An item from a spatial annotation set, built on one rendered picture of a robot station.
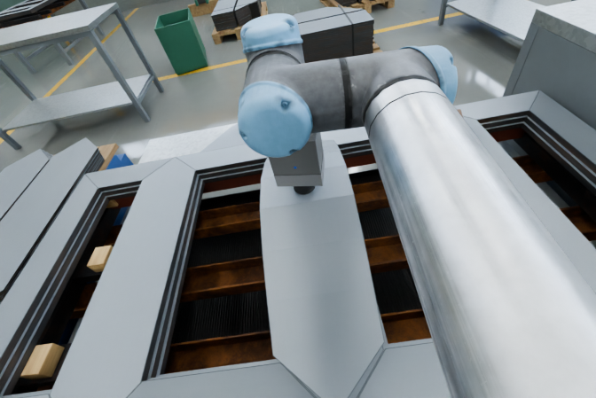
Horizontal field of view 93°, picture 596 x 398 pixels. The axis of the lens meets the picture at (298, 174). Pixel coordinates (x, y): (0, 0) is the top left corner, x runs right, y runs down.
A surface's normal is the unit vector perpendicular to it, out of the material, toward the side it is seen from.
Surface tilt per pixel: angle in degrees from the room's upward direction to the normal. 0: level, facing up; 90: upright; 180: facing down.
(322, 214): 18
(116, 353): 0
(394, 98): 23
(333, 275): 28
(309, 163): 90
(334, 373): 32
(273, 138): 89
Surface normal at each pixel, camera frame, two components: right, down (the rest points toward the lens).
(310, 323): -0.11, -0.22
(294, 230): -0.14, -0.44
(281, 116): 0.03, 0.71
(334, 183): -0.17, -0.69
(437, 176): -0.54, -0.58
